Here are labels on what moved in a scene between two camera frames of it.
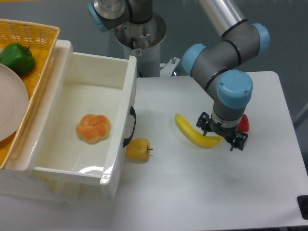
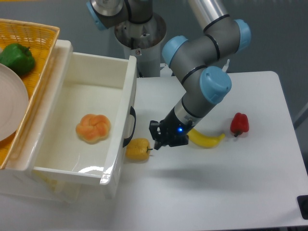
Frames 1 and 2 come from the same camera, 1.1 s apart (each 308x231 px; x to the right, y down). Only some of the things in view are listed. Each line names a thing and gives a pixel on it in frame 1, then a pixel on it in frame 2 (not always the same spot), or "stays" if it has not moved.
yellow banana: (206, 142) stays
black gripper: (204, 122) -> (170, 131)
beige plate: (14, 100) stays
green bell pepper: (18, 57) stays
